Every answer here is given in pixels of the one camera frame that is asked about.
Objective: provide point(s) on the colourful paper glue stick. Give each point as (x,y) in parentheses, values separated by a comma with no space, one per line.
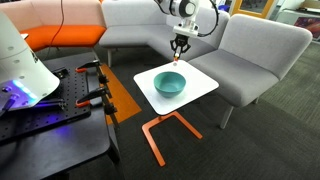
(175,61)

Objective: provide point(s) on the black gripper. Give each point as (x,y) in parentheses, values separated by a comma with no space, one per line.
(180,40)

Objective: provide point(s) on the grey sofa seat with backrest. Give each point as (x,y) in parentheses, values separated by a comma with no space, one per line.
(253,50)

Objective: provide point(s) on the black robot table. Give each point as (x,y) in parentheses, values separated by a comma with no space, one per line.
(66,150)

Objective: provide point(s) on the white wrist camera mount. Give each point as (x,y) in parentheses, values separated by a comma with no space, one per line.
(185,30)

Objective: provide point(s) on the orange and pink sofa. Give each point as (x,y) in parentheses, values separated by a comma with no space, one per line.
(63,33)

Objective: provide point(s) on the teal bowl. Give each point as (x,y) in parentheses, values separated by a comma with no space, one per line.
(169,85)

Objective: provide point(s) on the background cabinet with poster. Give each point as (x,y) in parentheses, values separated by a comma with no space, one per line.
(306,25)

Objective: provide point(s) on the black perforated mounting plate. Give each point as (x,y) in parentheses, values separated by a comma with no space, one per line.
(66,96)

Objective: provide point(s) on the long grey sofa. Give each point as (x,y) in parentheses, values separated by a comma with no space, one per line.
(133,26)

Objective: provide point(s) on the white side table orange frame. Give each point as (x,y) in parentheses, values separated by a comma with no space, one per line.
(196,83)

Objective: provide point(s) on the orange door frame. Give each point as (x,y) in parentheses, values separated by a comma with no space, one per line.
(253,14)

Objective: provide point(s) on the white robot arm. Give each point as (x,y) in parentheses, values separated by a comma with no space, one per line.
(20,66)

